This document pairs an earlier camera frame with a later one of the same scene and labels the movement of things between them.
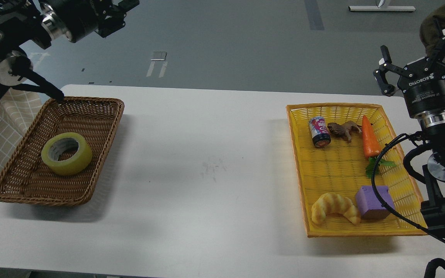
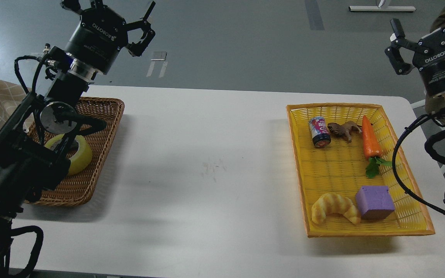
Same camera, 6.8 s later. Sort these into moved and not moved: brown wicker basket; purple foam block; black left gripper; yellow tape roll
Moved: black left gripper
Not moved: brown wicker basket; purple foam block; yellow tape roll
